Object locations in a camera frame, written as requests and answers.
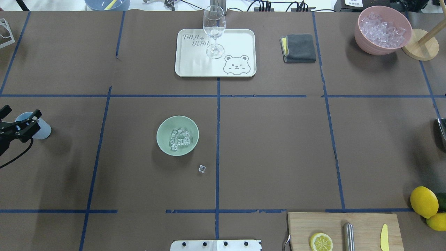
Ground clear wine glass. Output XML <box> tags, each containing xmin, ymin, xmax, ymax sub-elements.
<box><xmin>202</xmin><ymin>5</ymin><xmax>226</xmax><ymax>59</ymax></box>

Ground yellow plastic fork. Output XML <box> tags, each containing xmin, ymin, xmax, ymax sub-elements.
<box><xmin>104</xmin><ymin>0</ymin><xmax>117</xmax><ymax>10</ymax></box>

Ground ice cubes in green bowl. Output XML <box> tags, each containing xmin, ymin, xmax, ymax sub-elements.
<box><xmin>169</xmin><ymin>128</ymin><xmax>193</xmax><ymax>151</ymax></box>

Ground pink bowl with ice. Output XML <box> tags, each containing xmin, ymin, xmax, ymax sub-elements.
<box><xmin>355</xmin><ymin>5</ymin><xmax>412</xmax><ymax>55</ymax></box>

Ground green bowl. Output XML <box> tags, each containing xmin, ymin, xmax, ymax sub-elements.
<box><xmin>156</xmin><ymin>115</ymin><xmax>200</xmax><ymax>156</ymax></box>

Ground yellow plastic knife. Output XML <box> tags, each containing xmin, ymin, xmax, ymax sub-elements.
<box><xmin>380</xmin><ymin>224</ymin><xmax>389</xmax><ymax>251</ymax></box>

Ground stray ice cube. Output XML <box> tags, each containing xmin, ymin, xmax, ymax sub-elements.
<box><xmin>198</xmin><ymin>165</ymin><xmax>207</xmax><ymax>173</ymax></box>

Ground wooden round stand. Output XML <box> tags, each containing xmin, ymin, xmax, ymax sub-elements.
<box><xmin>402</xmin><ymin>0</ymin><xmax>445</xmax><ymax>61</ymax></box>

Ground wooden cutting board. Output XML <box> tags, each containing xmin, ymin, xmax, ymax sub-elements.
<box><xmin>288</xmin><ymin>212</ymin><xmax>404</xmax><ymax>251</ymax></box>

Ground cream bear tray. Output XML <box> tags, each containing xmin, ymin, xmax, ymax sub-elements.
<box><xmin>175</xmin><ymin>29</ymin><xmax>256</xmax><ymax>78</ymax></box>

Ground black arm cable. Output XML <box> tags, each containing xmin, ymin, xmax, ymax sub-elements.
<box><xmin>0</xmin><ymin>137</ymin><xmax>34</xmax><ymax>169</ymax></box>

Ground yellow lemon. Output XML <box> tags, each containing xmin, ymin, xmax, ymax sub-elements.
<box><xmin>410</xmin><ymin>186</ymin><xmax>439</xmax><ymax>219</ymax></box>
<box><xmin>426</xmin><ymin>212</ymin><xmax>446</xmax><ymax>231</ymax></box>

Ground light blue plastic cup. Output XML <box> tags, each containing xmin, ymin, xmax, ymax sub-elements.
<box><xmin>15</xmin><ymin>112</ymin><xmax>52</xmax><ymax>140</ymax></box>

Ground dark blue bowl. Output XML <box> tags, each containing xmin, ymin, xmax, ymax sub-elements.
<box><xmin>84</xmin><ymin>0</ymin><xmax>131</xmax><ymax>11</ymax></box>

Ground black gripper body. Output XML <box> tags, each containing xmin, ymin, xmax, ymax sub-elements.
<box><xmin>0</xmin><ymin>123</ymin><xmax>17</xmax><ymax>156</ymax></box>

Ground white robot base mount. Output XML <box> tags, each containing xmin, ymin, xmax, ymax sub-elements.
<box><xmin>170</xmin><ymin>239</ymin><xmax>262</xmax><ymax>251</ymax></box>

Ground white wire cup rack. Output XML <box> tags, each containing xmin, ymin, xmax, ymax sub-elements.
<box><xmin>0</xmin><ymin>18</ymin><xmax>15</xmax><ymax>49</ymax></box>

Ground lemon half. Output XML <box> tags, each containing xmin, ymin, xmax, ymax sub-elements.
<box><xmin>309</xmin><ymin>233</ymin><xmax>333</xmax><ymax>251</ymax></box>

